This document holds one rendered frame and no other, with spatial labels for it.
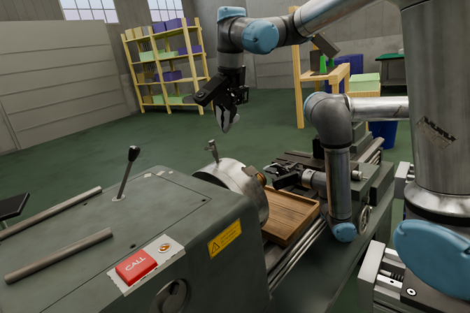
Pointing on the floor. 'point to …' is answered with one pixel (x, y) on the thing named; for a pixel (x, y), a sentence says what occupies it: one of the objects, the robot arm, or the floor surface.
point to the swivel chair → (12, 208)
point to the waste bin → (380, 129)
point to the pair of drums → (356, 65)
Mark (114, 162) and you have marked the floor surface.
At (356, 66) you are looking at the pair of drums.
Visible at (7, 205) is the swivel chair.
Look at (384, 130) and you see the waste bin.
